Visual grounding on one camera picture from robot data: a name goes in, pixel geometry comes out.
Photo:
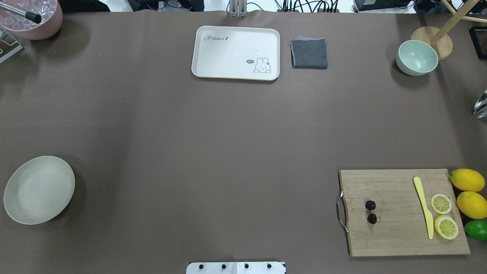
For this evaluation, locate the dark red cherry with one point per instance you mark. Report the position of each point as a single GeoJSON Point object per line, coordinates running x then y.
{"type": "Point", "coordinates": [370, 205]}
{"type": "Point", "coordinates": [372, 218]}

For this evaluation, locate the white round plate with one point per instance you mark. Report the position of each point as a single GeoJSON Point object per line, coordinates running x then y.
{"type": "Point", "coordinates": [39, 190]}

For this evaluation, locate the white rabbit tray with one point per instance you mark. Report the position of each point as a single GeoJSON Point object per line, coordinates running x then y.
{"type": "Point", "coordinates": [242, 53]}

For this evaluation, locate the folded grey cloth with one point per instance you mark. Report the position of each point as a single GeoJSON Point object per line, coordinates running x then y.
{"type": "Point", "coordinates": [309, 53]}

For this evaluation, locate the bamboo cutting board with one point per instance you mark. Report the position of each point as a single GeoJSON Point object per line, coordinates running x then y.
{"type": "Point", "coordinates": [401, 229]}

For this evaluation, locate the mint green bowl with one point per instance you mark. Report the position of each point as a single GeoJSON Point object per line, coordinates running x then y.
{"type": "Point", "coordinates": [416, 58]}

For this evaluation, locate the yellow plastic knife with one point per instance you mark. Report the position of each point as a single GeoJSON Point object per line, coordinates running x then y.
{"type": "Point", "coordinates": [427, 214]}

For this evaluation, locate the upper lemon slice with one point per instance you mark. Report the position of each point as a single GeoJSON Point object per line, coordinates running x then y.
{"type": "Point", "coordinates": [441, 204]}

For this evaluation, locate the lemon slice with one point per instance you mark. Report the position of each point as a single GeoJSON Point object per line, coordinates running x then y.
{"type": "Point", "coordinates": [446, 227]}
{"type": "Point", "coordinates": [441, 204]}

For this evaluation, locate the wooden stand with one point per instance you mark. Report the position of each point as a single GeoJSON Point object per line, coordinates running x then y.
{"type": "Point", "coordinates": [437, 38]}

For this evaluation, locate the lower lemon slice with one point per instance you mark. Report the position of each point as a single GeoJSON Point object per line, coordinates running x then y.
{"type": "Point", "coordinates": [446, 227]}

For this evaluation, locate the upper whole lemon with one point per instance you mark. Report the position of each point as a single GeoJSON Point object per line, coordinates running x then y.
{"type": "Point", "coordinates": [467, 180]}

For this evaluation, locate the whole lemon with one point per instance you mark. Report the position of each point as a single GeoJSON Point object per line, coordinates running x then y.
{"type": "Point", "coordinates": [467, 180]}
{"type": "Point", "coordinates": [472, 205]}

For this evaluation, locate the lower whole lemon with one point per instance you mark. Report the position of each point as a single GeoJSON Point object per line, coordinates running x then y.
{"type": "Point", "coordinates": [472, 205]}

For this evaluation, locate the shiny metal scoop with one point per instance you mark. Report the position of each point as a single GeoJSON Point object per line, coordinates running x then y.
{"type": "Point", "coordinates": [480, 107]}

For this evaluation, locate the pink ice bucket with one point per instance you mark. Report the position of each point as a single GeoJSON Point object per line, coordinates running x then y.
{"type": "Point", "coordinates": [51, 19]}

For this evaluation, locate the metal scoop in bucket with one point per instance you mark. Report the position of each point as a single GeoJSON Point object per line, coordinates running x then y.
{"type": "Point", "coordinates": [36, 18]}

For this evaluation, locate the green lime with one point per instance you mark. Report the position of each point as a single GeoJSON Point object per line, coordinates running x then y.
{"type": "Point", "coordinates": [476, 229]}

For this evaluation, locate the black framed box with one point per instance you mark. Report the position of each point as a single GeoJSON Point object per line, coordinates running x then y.
{"type": "Point", "coordinates": [478, 36]}

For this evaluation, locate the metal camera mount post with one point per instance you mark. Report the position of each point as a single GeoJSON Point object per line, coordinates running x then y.
{"type": "Point", "coordinates": [237, 8]}

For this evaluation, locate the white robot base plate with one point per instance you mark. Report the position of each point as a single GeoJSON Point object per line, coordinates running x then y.
{"type": "Point", "coordinates": [244, 267]}

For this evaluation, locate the grey metal bracket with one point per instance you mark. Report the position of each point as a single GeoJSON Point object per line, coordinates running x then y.
{"type": "Point", "coordinates": [8, 45]}

